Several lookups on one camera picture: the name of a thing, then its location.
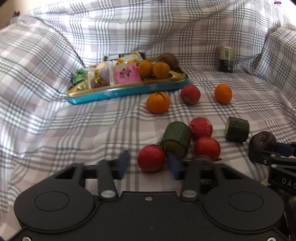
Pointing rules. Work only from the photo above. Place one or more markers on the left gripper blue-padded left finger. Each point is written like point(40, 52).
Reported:
point(107, 172)

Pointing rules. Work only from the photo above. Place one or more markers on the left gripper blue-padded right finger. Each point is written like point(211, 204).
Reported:
point(197, 175)

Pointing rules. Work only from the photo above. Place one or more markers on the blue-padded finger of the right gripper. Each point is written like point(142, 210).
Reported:
point(263, 157)
point(286, 150)

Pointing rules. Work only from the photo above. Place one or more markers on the dark purple passion fruit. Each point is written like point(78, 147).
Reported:
point(262, 141)

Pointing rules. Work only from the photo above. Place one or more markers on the cucumber piece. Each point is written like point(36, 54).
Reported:
point(176, 139)
point(236, 130)

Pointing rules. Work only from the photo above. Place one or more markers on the red tomato with stem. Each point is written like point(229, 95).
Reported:
point(151, 158)

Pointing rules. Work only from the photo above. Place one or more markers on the orange tangerine on right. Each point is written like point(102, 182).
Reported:
point(223, 93)

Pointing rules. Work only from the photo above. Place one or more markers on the orange tangerine with stem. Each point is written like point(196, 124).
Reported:
point(158, 103)

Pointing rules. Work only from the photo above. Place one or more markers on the red radish near tray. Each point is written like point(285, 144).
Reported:
point(190, 94)

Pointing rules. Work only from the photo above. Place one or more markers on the teal and gold tin tray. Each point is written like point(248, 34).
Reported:
point(82, 93)

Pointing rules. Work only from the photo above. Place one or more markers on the grey plaid sofa cover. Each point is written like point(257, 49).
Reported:
point(41, 132)

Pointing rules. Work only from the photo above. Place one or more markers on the brown snack in clear wrapper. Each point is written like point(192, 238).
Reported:
point(101, 75)

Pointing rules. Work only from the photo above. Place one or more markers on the pink snack packet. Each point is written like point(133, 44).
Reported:
point(128, 74)

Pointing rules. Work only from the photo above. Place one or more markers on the green wrapped candy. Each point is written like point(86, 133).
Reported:
point(79, 76)

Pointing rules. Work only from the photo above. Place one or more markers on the right tangerine in tray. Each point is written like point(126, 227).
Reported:
point(161, 70)

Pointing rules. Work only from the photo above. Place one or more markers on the tangerine in tray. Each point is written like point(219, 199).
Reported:
point(145, 68)
point(161, 70)

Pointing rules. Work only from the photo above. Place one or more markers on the left tangerine in tray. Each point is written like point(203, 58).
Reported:
point(145, 68)

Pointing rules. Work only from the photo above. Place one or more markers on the brown kiwi in tray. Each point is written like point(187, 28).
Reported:
point(170, 59)

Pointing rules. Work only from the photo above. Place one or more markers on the yellow white snack packet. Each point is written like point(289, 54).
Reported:
point(129, 58)

